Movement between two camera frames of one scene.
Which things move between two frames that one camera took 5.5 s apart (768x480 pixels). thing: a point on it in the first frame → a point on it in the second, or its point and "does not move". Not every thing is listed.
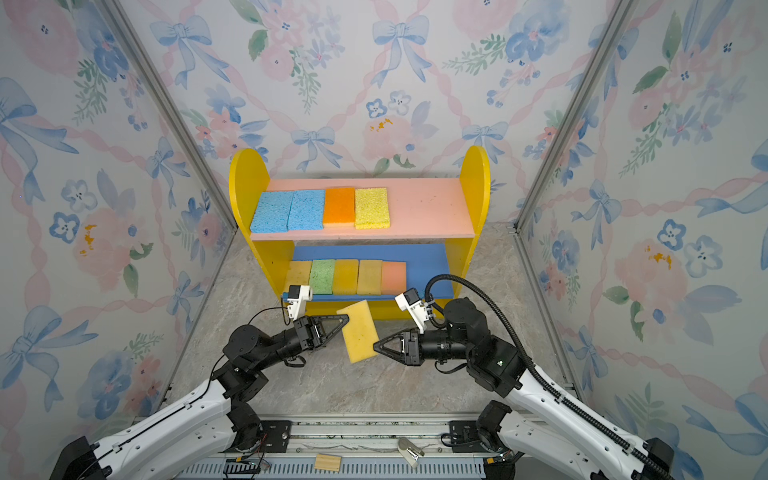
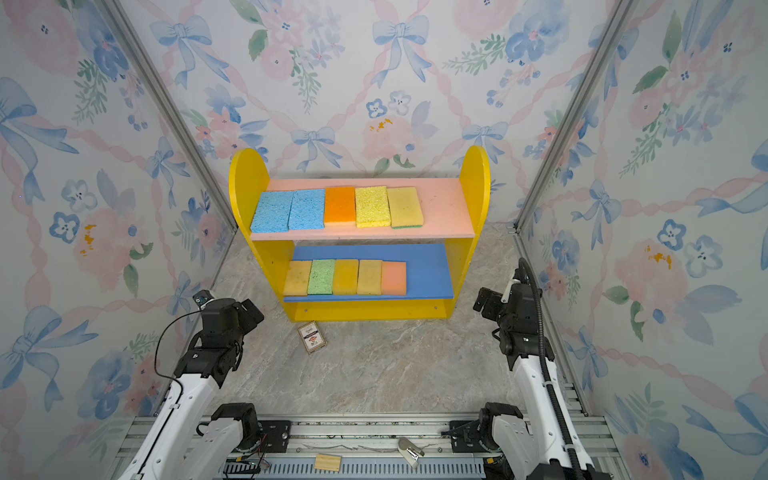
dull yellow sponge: x=298 y=274 does not move
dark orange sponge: x=339 y=205 does not move
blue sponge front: x=306 y=211 does not move
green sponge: x=322 y=276 does not move
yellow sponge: x=360 y=332 → x=404 y=207
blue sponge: x=271 y=213 does not move
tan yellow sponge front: x=370 y=277 does not move
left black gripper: x=308 y=332 → x=248 y=321
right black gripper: x=413 y=347 → x=494 y=303
